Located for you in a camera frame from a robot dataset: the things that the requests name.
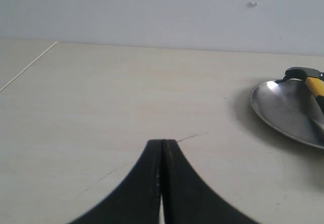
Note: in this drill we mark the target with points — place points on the round steel plate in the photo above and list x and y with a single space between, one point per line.
289 108

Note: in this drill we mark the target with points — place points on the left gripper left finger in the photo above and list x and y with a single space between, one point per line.
137 198

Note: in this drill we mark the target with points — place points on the yellow black claw hammer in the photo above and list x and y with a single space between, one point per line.
311 77

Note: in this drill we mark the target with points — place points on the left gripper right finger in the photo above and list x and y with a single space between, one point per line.
186 197

